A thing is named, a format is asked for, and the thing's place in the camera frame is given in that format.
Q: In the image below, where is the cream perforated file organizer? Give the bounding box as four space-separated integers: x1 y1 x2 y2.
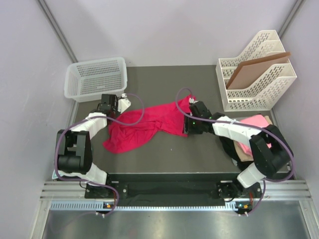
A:
216 30 297 112

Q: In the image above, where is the aluminium frame rail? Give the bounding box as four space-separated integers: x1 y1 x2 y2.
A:
40 180 312 201

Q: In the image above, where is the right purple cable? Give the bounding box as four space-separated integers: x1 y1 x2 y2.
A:
175 88 296 215

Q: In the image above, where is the beige folded t shirt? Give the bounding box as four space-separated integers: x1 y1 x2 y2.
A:
234 115 275 162

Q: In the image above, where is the white slotted cable duct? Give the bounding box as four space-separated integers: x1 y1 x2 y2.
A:
49 200 252 212

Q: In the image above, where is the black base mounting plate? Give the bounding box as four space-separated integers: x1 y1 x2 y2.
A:
84 173 261 207

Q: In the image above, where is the black folded t shirt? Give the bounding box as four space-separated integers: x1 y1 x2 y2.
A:
220 134 293 177

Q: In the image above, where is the purple cable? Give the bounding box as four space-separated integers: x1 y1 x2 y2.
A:
54 93 146 215
175 88 296 215

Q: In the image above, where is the brown cardboard sheet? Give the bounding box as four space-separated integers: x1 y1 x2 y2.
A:
226 52 291 90

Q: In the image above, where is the red t shirt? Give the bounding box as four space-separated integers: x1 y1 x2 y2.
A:
103 102 187 154

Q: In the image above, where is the white perforated plastic basket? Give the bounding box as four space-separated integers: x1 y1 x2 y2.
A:
64 57 128 103

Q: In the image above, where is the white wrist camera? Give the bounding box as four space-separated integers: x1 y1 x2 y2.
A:
117 93 131 114
188 97 198 105

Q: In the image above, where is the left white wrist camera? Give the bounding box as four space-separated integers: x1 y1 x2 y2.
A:
117 93 131 114

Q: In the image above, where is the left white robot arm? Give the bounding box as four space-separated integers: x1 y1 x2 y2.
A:
54 94 118 198

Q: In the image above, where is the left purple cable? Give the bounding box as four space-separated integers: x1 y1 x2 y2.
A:
54 93 146 215

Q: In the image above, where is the teal and white hanger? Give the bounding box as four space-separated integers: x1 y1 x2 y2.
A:
51 164 58 180

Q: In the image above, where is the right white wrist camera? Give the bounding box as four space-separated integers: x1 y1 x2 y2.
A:
188 97 198 105

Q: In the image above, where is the pink folded t shirt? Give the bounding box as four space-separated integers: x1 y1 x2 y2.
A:
238 115 273 156

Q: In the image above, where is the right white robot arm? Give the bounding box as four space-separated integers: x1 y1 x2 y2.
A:
184 98 294 197

